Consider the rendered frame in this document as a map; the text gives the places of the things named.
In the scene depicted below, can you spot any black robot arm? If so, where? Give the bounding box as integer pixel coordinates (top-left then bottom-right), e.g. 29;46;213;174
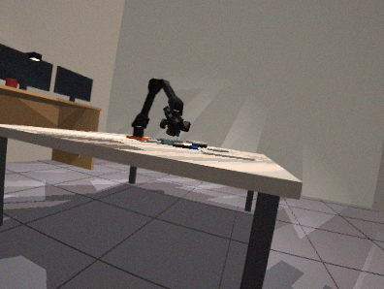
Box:
132;79;183;138

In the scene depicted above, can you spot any grey keyboard with white letter keys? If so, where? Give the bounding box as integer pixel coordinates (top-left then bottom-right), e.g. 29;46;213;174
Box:
160;139;183;145

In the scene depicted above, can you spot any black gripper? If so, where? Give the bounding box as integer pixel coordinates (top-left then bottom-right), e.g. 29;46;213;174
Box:
160;118;191;133

